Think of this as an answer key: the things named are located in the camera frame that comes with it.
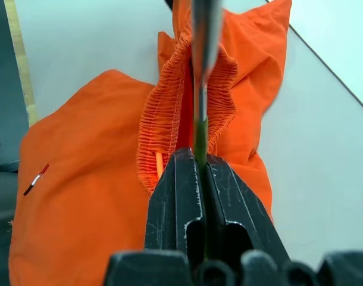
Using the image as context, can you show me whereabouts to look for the green hanger with silver hook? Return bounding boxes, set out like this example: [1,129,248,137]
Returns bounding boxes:
[189,0,226,260]

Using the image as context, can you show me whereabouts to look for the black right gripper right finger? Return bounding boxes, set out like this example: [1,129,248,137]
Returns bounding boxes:
[205,153,291,263]

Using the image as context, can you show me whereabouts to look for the orange shorts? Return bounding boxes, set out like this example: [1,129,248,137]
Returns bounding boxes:
[8,0,293,286]

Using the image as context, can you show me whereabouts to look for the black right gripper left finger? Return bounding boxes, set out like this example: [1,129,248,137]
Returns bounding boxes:
[143,148,206,260]

